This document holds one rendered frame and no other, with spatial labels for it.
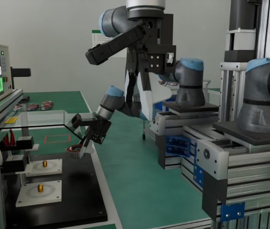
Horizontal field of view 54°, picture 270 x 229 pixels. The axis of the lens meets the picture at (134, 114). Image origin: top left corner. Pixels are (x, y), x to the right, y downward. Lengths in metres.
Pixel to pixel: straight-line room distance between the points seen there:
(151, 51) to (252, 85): 0.48
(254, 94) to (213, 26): 6.46
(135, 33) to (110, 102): 0.72
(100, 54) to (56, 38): 5.81
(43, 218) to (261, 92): 0.79
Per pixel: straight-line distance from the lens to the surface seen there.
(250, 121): 0.92
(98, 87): 6.37
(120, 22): 1.12
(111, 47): 0.50
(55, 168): 1.27
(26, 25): 6.37
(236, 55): 1.15
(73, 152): 1.23
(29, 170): 1.02
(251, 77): 0.92
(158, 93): 0.49
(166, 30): 0.54
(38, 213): 0.97
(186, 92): 1.33
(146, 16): 0.51
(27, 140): 1.24
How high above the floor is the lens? 1.26
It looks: 12 degrees down
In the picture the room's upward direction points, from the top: straight up
